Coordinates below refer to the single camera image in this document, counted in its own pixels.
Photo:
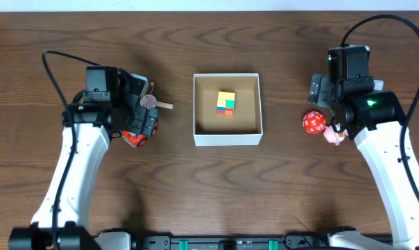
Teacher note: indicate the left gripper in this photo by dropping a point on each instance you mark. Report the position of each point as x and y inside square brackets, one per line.
[144, 120]

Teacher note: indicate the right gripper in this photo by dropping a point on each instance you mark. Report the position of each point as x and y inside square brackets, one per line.
[321, 90]

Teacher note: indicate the pig face rattle drum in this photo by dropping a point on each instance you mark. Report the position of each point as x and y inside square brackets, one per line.
[149, 100]

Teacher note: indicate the red toy truck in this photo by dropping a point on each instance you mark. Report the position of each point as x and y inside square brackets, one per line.
[137, 140]

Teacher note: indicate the red ball with letters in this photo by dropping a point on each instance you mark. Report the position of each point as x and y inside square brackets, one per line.
[314, 122]

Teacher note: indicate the pink pig toy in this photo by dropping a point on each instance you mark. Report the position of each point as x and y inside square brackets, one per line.
[332, 137]

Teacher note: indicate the multicoloured puzzle cube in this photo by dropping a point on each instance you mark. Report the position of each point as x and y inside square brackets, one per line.
[225, 103]

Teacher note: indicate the white cardboard box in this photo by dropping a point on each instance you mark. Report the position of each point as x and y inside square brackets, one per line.
[214, 127]

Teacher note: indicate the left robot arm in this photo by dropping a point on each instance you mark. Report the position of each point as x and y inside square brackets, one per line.
[62, 219]

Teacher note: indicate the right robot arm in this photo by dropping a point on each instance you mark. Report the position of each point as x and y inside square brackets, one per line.
[374, 119]

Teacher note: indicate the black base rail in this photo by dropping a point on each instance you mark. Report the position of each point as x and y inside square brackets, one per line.
[348, 238]

